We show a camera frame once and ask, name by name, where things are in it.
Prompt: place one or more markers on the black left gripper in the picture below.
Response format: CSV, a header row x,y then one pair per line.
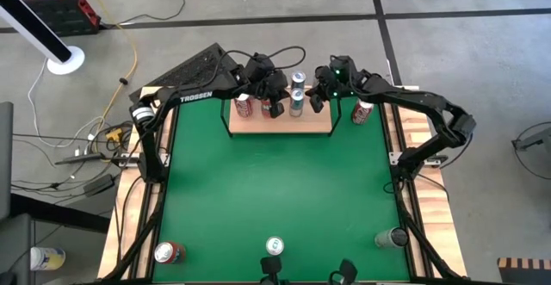
x,y
269,80

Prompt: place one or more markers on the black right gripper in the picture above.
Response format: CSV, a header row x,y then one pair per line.
x,y
340,82

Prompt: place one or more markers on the red Fanta can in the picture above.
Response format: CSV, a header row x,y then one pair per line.
x,y
266,108
165,252

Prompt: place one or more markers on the green white can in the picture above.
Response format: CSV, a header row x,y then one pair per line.
x,y
296,104

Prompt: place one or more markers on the red Coca-Cola can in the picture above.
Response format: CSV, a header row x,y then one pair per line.
x,y
361,113
244,106

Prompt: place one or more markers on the tall white black-topped can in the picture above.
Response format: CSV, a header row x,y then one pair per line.
x,y
394,237

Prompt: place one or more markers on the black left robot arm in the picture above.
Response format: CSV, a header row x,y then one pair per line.
x,y
196,97

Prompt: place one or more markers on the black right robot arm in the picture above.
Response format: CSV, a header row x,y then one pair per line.
x,y
413,100

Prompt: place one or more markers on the green table mat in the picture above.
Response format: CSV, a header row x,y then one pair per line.
x,y
275,160

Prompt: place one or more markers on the yellow plug adapter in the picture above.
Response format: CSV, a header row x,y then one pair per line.
x,y
114,134

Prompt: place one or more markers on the black power adapter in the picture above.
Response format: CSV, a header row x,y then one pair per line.
x,y
99,186

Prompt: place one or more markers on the black power strip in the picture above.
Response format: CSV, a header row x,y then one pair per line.
x,y
82,159

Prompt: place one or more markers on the black floor beam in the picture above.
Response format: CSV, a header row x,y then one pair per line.
x,y
60,216

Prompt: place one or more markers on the red black toolbox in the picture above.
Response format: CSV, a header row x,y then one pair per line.
x,y
56,11

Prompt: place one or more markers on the white black tower stand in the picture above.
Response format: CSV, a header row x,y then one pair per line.
x,y
30,22

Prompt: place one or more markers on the orange black striped box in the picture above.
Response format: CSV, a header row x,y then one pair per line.
x,y
523,272

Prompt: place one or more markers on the white yellow canister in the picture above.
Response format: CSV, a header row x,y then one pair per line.
x,y
47,259

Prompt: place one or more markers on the grey cabinet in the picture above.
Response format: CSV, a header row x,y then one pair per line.
x,y
5,160

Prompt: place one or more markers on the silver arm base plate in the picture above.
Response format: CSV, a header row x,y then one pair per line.
x,y
394,158
165,159

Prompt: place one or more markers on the black aluminium table frame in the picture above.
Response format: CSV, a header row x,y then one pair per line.
x,y
403,216

